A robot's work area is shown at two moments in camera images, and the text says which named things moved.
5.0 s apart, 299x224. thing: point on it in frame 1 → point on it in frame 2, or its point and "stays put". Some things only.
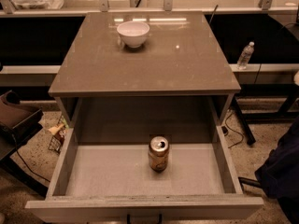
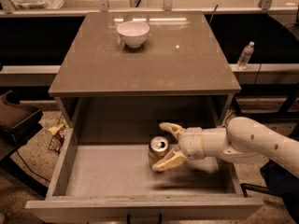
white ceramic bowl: x=133 y=33 stays put
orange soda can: x=159 y=154 stays put
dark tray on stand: x=19 y=122 stays put
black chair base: x=252 y=182 → x=254 y=188
